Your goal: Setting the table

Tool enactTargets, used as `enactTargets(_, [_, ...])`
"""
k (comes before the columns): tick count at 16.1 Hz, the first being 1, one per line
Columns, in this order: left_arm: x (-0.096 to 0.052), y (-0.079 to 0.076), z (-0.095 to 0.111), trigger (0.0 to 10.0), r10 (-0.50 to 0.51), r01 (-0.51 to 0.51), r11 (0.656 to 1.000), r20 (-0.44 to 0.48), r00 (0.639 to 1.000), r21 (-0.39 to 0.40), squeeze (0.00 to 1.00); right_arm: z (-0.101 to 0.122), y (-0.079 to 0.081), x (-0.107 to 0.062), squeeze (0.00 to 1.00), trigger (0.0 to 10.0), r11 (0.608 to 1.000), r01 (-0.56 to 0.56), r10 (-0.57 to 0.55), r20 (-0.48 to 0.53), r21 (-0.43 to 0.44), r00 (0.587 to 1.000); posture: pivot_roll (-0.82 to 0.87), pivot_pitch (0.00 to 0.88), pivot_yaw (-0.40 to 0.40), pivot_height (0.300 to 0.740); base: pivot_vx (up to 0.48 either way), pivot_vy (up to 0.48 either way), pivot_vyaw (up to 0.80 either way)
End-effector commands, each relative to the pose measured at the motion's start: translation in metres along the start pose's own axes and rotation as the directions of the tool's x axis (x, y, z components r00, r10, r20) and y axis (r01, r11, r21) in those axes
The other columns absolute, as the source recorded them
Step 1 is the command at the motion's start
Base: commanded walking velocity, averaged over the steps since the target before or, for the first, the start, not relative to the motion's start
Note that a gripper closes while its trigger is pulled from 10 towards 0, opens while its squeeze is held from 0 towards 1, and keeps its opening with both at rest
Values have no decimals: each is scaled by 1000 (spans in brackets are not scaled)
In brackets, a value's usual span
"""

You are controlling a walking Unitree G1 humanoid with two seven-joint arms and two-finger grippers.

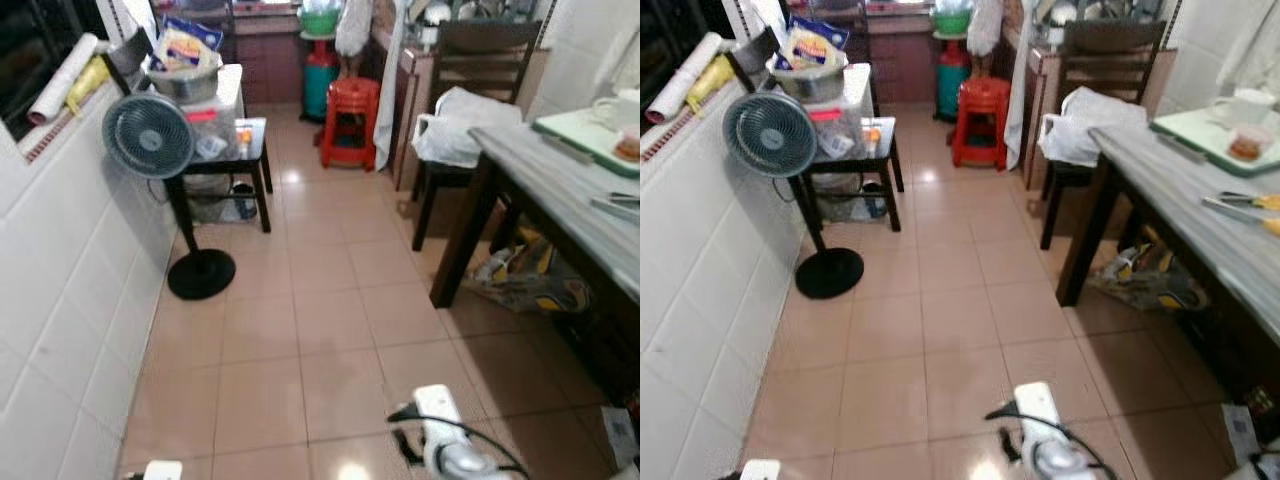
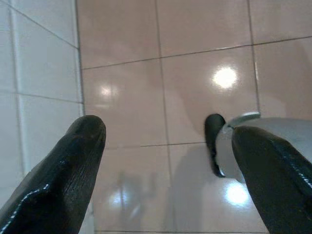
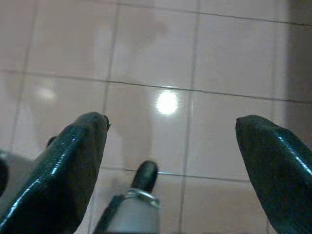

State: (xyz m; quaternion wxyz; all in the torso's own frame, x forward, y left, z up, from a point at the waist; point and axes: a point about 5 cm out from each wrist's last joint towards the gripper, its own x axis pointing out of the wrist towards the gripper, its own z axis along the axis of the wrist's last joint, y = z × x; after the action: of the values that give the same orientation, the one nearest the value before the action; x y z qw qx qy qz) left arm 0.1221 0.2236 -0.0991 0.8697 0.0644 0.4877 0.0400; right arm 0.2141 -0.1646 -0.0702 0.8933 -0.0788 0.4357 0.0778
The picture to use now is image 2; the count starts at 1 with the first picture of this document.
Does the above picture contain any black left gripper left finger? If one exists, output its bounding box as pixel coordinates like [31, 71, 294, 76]
[0, 115, 107, 234]

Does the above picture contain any grey black robot foot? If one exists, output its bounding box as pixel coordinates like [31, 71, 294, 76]
[204, 111, 312, 182]

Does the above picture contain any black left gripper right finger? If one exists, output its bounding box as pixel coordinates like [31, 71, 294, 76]
[231, 126, 312, 234]

